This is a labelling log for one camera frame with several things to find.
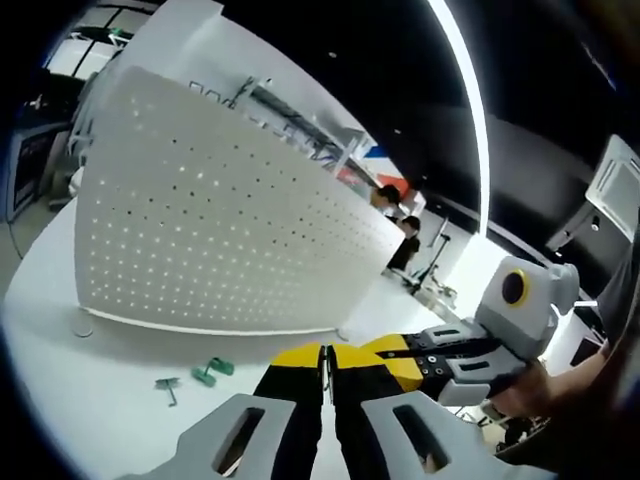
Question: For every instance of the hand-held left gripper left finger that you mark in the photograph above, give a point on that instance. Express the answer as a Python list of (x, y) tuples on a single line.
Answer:
[(280, 380)]

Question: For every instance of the person's right hand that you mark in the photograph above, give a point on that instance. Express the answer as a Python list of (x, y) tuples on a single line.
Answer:
[(525, 400)]

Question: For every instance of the white perforated mounting plate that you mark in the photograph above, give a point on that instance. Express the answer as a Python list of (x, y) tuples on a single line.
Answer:
[(225, 225)]

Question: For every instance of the grey equipment cabinet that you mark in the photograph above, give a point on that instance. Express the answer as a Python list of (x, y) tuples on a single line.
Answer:
[(30, 170)]

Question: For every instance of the ceiling air conditioner vent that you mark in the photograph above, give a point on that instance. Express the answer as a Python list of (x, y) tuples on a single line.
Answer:
[(617, 185)]

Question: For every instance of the curved ceiling light strip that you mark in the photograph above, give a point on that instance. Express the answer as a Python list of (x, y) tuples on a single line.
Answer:
[(472, 100)]

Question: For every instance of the black kick scooter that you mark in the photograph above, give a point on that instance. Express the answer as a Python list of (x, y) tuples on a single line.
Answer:
[(435, 257)]

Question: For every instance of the person's dark clothing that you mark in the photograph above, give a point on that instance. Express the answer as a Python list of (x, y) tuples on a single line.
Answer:
[(600, 450)]

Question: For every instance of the white wall shelf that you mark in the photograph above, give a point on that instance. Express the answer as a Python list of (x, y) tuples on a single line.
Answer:
[(300, 122)]

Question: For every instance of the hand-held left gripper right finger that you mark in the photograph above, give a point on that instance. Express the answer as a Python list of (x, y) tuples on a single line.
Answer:
[(365, 390)]

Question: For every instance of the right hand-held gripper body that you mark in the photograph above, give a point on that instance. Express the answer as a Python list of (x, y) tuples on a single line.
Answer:
[(535, 320)]

